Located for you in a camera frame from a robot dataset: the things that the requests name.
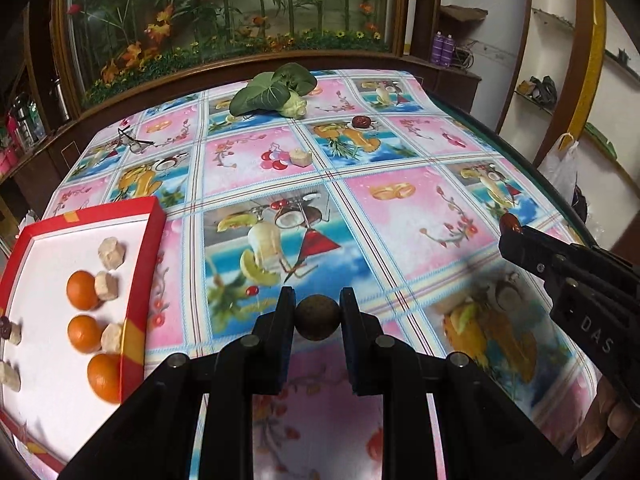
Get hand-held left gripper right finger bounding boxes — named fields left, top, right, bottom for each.
left=340, top=286, right=583, bottom=480

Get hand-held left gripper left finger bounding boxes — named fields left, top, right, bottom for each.
left=60, top=286, right=297, bottom=480

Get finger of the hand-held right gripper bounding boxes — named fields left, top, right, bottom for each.
left=498, top=230, right=567, bottom=287
left=522, top=224, right=597, bottom=257

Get brown round longan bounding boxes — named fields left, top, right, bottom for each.
left=294, top=296, right=343, bottom=342

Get small orange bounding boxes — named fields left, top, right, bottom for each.
left=67, top=315, right=106, bottom=354
left=66, top=270, right=103, bottom=311
left=87, top=353, right=125, bottom=405

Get red rimmed white tray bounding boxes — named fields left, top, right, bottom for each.
left=0, top=196, right=168, bottom=467

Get person's right hand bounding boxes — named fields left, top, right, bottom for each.
left=575, top=377, right=638, bottom=461

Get white plastic bag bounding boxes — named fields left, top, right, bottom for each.
left=537, top=132, right=581, bottom=201

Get dark cloth bundle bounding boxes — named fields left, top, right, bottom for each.
left=517, top=76, right=558, bottom=108

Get brown wooden shelf board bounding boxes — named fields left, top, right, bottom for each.
left=440, top=5, right=488, bottom=22

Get eyeglasses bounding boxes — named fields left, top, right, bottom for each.
left=117, top=127, right=156, bottom=154

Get green bok choy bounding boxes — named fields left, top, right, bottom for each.
left=229, top=62, right=317, bottom=120

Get white yellow banded pole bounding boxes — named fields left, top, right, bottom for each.
left=407, top=0, right=419, bottom=56

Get dark wooden cabinet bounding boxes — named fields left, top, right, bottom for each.
left=0, top=0, right=483, bottom=221

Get black bottle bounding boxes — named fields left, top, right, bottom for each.
left=50, top=77, right=70, bottom=118

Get glass fronted flower display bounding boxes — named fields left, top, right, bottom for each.
left=55, top=0, right=406, bottom=106

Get pink bottle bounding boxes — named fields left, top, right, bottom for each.
left=4, top=114, right=21, bottom=153

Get dark can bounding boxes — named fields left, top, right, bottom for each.
left=14, top=95, right=32, bottom=141

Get yellow door frame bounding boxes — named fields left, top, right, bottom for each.
left=575, top=0, right=608, bottom=141

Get white wall shelf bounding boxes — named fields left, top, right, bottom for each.
left=530, top=7, right=640, bottom=171

